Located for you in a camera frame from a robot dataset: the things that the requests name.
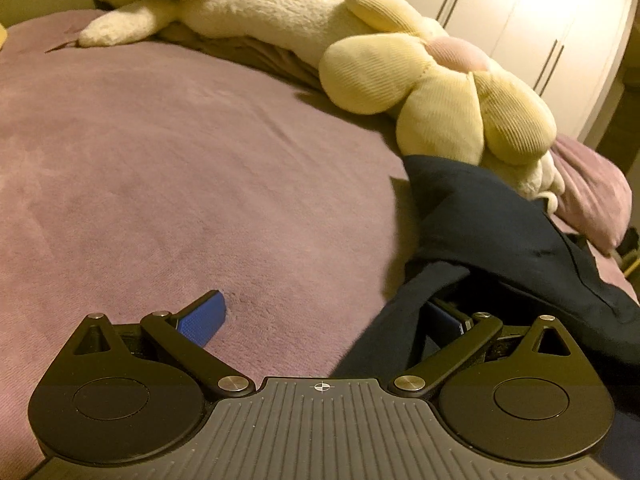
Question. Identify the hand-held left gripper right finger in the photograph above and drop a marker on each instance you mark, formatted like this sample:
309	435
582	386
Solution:
444	319

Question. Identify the yellow flower plush pillow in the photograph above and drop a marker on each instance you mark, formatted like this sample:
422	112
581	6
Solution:
375	70

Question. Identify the purple pillow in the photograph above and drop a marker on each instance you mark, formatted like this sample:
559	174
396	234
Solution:
595	185

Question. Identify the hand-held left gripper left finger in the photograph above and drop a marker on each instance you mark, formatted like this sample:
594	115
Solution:
200	319

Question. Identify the dark navy garment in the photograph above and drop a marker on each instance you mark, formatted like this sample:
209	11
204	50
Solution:
475	220

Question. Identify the purple fleece blanket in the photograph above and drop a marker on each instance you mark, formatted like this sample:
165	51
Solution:
150	185

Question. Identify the white plush toy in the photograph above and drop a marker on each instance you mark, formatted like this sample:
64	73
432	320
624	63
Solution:
280	5

